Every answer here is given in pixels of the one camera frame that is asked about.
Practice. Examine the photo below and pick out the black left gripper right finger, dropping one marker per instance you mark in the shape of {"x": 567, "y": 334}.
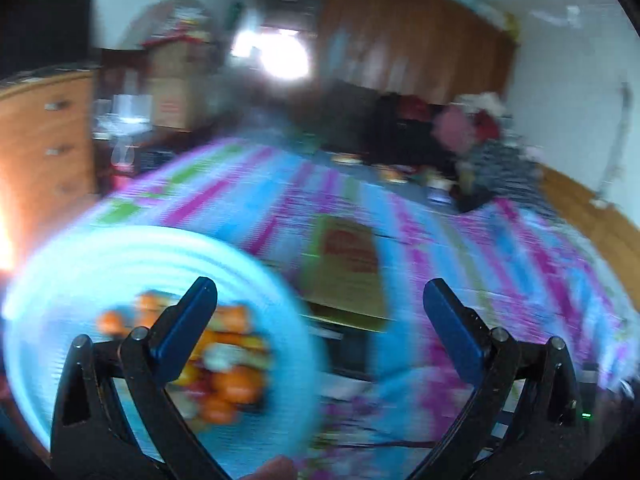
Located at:
{"x": 523, "y": 419}

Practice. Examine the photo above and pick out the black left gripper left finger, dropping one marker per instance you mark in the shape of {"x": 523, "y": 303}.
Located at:
{"x": 91, "y": 437}

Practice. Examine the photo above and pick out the light blue plastic basket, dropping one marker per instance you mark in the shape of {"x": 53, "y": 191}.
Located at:
{"x": 105, "y": 282}

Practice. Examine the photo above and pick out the orange in basket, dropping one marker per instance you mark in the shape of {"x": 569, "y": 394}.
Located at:
{"x": 241, "y": 385}

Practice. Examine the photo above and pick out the black patterned box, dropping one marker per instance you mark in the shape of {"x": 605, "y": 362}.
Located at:
{"x": 347, "y": 349}

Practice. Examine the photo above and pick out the wooden bed headboard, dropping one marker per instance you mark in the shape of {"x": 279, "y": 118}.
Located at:
{"x": 615, "y": 237}

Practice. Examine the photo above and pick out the gold red flat box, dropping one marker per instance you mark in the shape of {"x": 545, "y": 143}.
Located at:
{"x": 340, "y": 277}

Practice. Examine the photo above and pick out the colourful striped floral bedsheet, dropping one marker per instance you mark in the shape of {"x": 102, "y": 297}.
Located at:
{"x": 516, "y": 271}

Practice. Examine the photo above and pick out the dark checkered cloth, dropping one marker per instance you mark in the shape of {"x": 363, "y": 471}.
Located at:
{"x": 502, "y": 170}

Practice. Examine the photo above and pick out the wooden drawer chest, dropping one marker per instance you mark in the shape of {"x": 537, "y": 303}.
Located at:
{"x": 47, "y": 159}

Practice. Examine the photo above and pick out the pink clothing bundle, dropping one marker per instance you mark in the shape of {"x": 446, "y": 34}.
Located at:
{"x": 454, "y": 130}

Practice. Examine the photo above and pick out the lower cardboard box red print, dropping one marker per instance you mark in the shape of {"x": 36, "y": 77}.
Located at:
{"x": 177, "y": 103}

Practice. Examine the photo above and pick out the upper cardboard box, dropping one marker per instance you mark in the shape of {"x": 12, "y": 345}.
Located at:
{"x": 178, "y": 58}

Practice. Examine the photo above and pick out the black television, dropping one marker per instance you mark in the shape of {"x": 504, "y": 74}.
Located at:
{"x": 44, "y": 33}

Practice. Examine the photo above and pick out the brown wooden wardrobe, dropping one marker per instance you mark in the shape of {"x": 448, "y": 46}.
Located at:
{"x": 433, "y": 49}

